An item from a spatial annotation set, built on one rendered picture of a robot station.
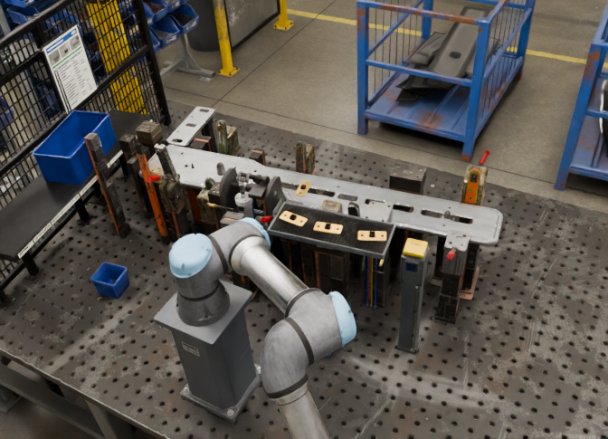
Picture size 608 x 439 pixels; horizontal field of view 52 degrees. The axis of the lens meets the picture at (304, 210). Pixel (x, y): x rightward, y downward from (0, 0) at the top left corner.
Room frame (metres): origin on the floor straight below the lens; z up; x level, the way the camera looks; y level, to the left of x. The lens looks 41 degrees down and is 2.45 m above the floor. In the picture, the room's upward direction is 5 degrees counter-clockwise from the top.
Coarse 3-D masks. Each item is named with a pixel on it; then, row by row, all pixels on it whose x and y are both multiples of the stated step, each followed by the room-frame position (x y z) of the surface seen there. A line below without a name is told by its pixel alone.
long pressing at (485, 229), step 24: (192, 168) 1.97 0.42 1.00; (240, 168) 1.94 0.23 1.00; (264, 168) 1.93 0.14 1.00; (288, 192) 1.77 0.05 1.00; (336, 192) 1.75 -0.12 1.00; (360, 192) 1.74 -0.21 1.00; (384, 192) 1.73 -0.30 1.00; (408, 216) 1.58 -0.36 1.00; (480, 216) 1.55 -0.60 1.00; (480, 240) 1.44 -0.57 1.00
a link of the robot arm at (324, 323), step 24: (216, 240) 1.21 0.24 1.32; (240, 240) 1.19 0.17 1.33; (264, 240) 1.21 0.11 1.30; (240, 264) 1.14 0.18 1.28; (264, 264) 1.09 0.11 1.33; (264, 288) 1.03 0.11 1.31; (288, 288) 0.99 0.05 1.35; (312, 288) 0.97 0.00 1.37; (288, 312) 0.92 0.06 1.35; (312, 312) 0.88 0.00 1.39; (336, 312) 0.87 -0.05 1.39; (312, 336) 0.82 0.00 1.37; (336, 336) 0.84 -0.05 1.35; (312, 360) 0.80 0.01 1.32
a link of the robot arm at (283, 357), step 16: (272, 336) 0.83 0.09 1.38; (288, 336) 0.82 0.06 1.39; (272, 352) 0.80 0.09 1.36; (288, 352) 0.79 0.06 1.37; (304, 352) 0.80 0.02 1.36; (272, 368) 0.77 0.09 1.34; (288, 368) 0.77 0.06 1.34; (304, 368) 0.79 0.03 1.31; (272, 384) 0.75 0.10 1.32; (288, 384) 0.75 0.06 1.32; (304, 384) 0.76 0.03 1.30; (288, 400) 0.73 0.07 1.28; (304, 400) 0.73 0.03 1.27; (288, 416) 0.71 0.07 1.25; (304, 416) 0.71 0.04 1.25; (320, 416) 0.73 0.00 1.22; (304, 432) 0.69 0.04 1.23; (320, 432) 0.69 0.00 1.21
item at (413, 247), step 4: (408, 240) 1.31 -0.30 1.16; (412, 240) 1.31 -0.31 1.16; (416, 240) 1.30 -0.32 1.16; (408, 244) 1.29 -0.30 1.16; (412, 244) 1.29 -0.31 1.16; (416, 244) 1.29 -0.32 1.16; (420, 244) 1.28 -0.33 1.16; (424, 244) 1.28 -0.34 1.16; (404, 248) 1.27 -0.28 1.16; (408, 248) 1.27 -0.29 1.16; (412, 248) 1.27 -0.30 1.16; (416, 248) 1.27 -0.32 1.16; (420, 248) 1.27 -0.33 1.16; (424, 248) 1.27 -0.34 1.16; (404, 252) 1.26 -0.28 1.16; (408, 252) 1.26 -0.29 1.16; (412, 252) 1.26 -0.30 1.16; (416, 252) 1.26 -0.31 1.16; (420, 252) 1.25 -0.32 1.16; (424, 252) 1.26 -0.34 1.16; (416, 256) 1.25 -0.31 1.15; (420, 256) 1.24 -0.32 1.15
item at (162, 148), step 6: (162, 144) 1.84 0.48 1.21; (168, 144) 1.85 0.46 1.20; (156, 150) 1.82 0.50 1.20; (162, 150) 1.81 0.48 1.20; (162, 156) 1.82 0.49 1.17; (168, 156) 1.83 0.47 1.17; (162, 162) 1.83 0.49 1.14; (168, 162) 1.82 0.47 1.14; (168, 168) 1.83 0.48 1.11; (174, 168) 1.84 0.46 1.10; (174, 174) 1.83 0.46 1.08; (168, 180) 1.85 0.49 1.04; (174, 180) 1.83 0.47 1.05
